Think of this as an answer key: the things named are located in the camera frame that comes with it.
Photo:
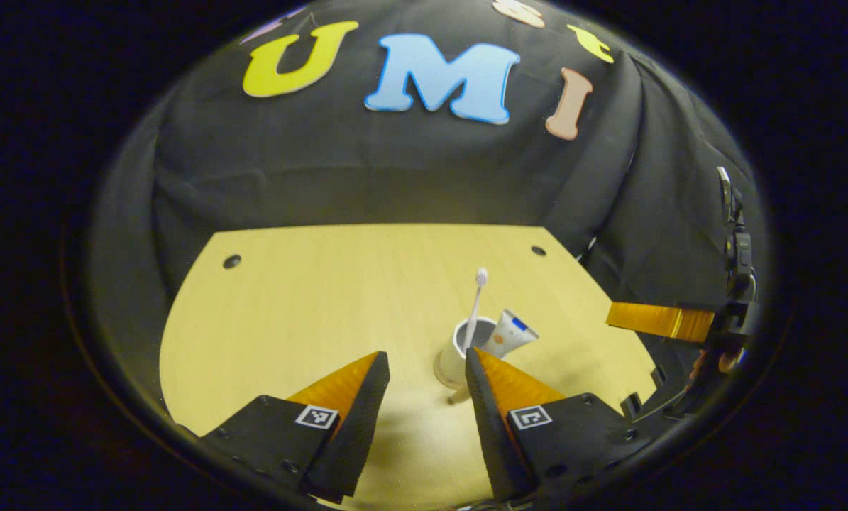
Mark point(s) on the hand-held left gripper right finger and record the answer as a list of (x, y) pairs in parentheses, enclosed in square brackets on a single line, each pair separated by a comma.
[(491, 419)]

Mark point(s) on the white toothbrush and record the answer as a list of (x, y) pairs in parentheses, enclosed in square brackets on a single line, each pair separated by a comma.
[(475, 305)]

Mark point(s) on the light wooden desktop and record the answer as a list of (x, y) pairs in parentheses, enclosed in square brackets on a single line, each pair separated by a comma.
[(310, 305)]

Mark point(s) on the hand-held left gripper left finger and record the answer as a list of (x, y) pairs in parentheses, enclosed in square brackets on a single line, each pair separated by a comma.
[(353, 419)]

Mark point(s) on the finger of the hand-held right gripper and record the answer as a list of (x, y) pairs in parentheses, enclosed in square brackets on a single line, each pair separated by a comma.
[(661, 321)]

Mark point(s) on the white toothpaste tube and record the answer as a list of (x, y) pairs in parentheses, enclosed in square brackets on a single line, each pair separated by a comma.
[(512, 332)]

